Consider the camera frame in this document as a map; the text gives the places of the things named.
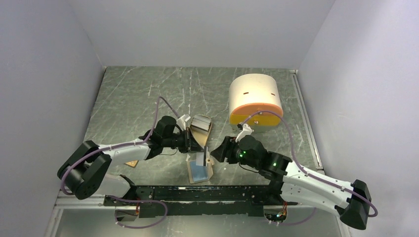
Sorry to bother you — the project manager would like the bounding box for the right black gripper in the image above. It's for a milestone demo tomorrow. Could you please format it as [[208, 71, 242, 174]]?
[[210, 135, 260, 170]]

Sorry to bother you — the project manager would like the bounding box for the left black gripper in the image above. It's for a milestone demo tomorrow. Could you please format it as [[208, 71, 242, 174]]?
[[163, 127, 204, 154]]

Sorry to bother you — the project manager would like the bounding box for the grey striped credit card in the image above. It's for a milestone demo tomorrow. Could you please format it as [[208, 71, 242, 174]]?
[[195, 146, 210, 166]]

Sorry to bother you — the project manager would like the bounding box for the tan oval tray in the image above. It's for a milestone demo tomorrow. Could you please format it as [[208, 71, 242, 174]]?
[[189, 115, 212, 147]]

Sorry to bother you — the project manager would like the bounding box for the grey credit card stack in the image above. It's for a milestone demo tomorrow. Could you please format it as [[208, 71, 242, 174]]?
[[190, 115, 212, 133]]

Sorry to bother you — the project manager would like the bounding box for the tan card holder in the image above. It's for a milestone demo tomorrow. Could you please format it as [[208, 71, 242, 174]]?
[[186, 153, 214, 184]]

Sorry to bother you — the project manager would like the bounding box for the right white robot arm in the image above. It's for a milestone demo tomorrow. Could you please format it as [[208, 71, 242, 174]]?
[[210, 135, 372, 230]]

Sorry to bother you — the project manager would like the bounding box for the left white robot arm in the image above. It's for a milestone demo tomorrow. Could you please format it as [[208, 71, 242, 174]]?
[[57, 115, 212, 205]]

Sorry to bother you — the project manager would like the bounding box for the orange patterned card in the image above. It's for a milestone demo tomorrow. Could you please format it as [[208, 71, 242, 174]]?
[[125, 160, 138, 168]]

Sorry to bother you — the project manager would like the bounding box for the cream orange drawer box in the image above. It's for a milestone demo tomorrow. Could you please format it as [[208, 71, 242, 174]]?
[[229, 74, 284, 132]]

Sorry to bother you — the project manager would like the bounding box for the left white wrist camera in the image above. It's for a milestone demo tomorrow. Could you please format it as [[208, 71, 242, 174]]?
[[176, 114, 191, 131]]

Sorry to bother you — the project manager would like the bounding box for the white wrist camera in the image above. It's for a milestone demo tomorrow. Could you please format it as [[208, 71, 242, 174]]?
[[176, 114, 191, 131], [235, 123, 253, 143]]

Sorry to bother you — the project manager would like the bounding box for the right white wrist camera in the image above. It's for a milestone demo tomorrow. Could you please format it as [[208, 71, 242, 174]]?
[[235, 123, 253, 143]]

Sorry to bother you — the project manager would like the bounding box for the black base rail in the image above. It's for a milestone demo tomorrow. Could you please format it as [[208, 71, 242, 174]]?
[[103, 185, 284, 218]]

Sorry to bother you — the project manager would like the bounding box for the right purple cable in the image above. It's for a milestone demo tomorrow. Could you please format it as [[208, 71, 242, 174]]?
[[240, 110, 378, 227]]

